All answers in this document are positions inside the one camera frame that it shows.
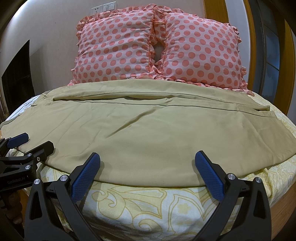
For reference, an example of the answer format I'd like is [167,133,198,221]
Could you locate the khaki pants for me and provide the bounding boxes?
[1,79,295,187]

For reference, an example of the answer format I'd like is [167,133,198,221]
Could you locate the dark cabinet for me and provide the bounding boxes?
[1,41,35,113]

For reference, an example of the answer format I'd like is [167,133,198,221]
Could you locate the left polka dot pillow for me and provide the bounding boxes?
[69,4,157,85]

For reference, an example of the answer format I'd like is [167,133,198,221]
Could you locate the polka dot pillow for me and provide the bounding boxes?
[69,4,157,85]
[152,6,253,95]

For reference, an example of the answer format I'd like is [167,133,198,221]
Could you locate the right polka dot pillow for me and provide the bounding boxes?
[152,6,253,95]

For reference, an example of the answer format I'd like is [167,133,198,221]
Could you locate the white wall switch plate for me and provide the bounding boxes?
[90,1,117,15]

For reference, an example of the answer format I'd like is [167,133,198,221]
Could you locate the wooden door frame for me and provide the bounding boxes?
[203,1,295,114]

